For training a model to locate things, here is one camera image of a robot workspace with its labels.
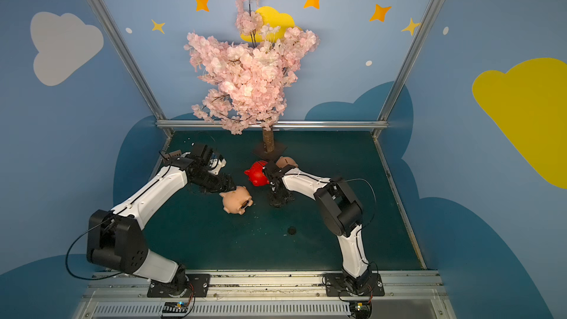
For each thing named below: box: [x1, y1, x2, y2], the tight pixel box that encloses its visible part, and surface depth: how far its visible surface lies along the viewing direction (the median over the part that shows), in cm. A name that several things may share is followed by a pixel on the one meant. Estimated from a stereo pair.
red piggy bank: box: [243, 160, 270, 187], surface depth 98 cm
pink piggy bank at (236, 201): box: [219, 185, 254, 215], surface depth 89 cm
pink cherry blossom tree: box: [183, 0, 320, 161], surface depth 72 cm
